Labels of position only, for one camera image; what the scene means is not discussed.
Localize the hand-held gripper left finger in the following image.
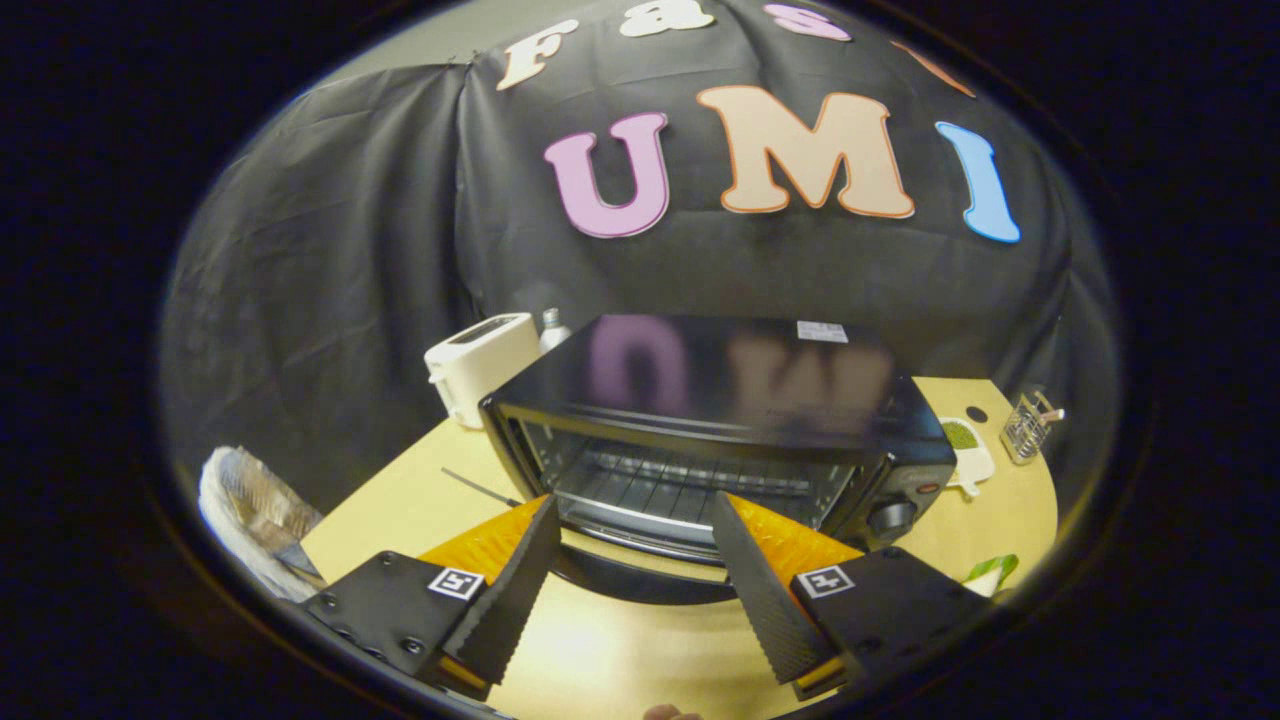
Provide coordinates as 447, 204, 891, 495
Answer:
298, 493, 564, 703

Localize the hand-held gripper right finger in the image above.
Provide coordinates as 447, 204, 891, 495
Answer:
710, 490, 993, 703

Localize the black toaster oven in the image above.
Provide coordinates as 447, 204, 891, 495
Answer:
478, 313, 958, 563

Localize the white pop-up toaster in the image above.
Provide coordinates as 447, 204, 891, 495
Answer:
423, 312, 542, 431

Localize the black round tray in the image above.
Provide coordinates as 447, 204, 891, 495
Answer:
549, 544, 743, 607

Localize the green and white packet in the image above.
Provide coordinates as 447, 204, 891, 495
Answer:
963, 553, 1020, 599

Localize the white and green avocado-shaped board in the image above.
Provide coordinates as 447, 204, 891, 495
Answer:
938, 417, 997, 499

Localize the bin with white liner bag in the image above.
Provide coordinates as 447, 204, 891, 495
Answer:
197, 445, 325, 604

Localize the black backdrop cloth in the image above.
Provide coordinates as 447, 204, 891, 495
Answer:
158, 0, 1121, 521

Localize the thin black cable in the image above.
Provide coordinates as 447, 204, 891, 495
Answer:
441, 467, 523, 508

